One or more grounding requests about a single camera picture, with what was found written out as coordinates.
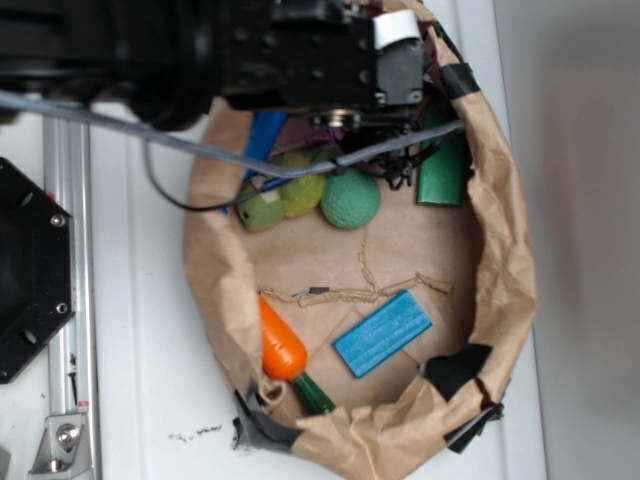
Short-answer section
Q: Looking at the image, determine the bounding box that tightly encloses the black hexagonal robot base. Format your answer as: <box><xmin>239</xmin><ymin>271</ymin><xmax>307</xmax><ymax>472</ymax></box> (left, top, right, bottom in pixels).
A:
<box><xmin>1</xmin><ymin>158</ymin><xmax>74</xmax><ymax>385</ymax></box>

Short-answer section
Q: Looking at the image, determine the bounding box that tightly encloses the green foam golf ball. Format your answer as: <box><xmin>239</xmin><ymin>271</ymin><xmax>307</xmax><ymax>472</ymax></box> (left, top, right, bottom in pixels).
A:
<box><xmin>320</xmin><ymin>169</ymin><xmax>381</xmax><ymax>229</ymax></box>

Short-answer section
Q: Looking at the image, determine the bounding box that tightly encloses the green plush toy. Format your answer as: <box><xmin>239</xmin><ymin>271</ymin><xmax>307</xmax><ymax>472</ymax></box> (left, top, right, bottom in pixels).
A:
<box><xmin>237</xmin><ymin>145</ymin><xmax>339</xmax><ymax>232</ymax></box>

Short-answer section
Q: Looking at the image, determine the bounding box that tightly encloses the orange toy carrot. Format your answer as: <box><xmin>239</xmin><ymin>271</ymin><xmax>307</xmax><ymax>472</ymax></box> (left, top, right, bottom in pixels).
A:
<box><xmin>258</xmin><ymin>296</ymin><xmax>335</xmax><ymax>415</ymax></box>

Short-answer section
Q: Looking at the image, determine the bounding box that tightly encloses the blue wooden block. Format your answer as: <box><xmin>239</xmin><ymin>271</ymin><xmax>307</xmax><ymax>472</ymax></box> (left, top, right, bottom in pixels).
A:
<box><xmin>333</xmin><ymin>290</ymin><xmax>432</xmax><ymax>379</ymax></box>

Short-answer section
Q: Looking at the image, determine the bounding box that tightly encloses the grey sleeved cable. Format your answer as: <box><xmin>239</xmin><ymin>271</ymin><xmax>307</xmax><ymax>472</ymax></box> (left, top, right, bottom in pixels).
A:
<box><xmin>0</xmin><ymin>89</ymin><xmax>466</xmax><ymax>179</ymax></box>

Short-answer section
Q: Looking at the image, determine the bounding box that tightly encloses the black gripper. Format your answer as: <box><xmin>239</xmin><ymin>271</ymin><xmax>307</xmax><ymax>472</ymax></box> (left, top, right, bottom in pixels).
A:
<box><xmin>219</xmin><ymin>1</ymin><xmax>425</xmax><ymax>123</ymax></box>

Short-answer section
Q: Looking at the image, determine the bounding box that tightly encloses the brown paper bag bin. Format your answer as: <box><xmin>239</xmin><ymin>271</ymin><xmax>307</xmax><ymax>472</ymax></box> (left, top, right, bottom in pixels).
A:
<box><xmin>184</xmin><ymin>1</ymin><xmax>537</xmax><ymax>479</ymax></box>

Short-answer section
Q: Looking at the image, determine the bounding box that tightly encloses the aluminium frame rail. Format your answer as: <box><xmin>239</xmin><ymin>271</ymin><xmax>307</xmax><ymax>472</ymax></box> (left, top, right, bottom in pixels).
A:
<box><xmin>29</xmin><ymin>118</ymin><xmax>103</xmax><ymax>479</ymax></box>

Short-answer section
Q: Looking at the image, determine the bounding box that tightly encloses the metal corner bracket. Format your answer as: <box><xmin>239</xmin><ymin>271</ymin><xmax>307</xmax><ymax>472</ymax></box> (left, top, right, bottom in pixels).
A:
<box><xmin>28</xmin><ymin>413</ymin><xmax>92</xmax><ymax>479</ymax></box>

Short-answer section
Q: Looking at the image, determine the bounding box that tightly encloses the green wooden block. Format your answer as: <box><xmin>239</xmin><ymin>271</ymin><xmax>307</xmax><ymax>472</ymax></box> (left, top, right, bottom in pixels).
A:
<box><xmin>417</xmin><ymin>133</ymin><xmax>467</xmax><ymax>207</ymax></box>

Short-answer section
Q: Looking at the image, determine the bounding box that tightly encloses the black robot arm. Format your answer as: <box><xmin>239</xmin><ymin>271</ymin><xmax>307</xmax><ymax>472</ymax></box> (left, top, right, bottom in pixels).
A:
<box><xmin>1</xmin><ymin>1</ymin><xmax>425</xmax><ymax>131</ymax></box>

